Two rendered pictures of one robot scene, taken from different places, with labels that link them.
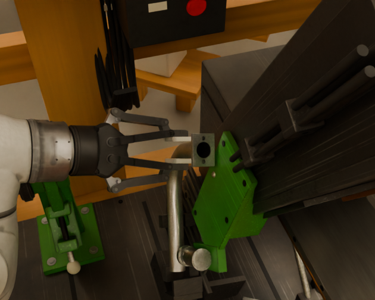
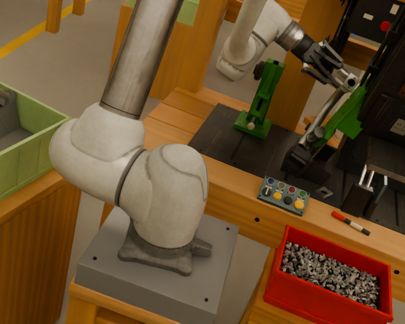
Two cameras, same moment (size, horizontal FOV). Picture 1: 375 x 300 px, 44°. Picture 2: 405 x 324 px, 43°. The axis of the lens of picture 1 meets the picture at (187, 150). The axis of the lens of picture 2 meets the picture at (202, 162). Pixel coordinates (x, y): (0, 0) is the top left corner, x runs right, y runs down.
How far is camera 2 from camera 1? 1.19 m
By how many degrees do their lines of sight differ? 25
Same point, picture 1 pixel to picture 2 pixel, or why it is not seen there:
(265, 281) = (341, 191)
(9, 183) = (274, 31)
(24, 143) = (288, 21)
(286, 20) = not seen: outside the picture
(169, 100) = not seen: hidden behind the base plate
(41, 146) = (292, 27)
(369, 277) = (395, 166)
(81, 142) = (306, 38)
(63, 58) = (312, 31)
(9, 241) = (259, 51)
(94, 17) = (337, 18)
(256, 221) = (355, 126)
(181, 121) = not seen: hidden behind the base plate
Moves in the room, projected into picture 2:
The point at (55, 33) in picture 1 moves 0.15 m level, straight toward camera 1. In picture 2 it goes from (316, 16) to (312, 26)
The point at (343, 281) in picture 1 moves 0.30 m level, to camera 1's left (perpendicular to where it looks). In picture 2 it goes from (380, 160) to (294, 113)
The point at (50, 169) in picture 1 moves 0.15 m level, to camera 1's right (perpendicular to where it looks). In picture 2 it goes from (289, 38) to (331, 58)
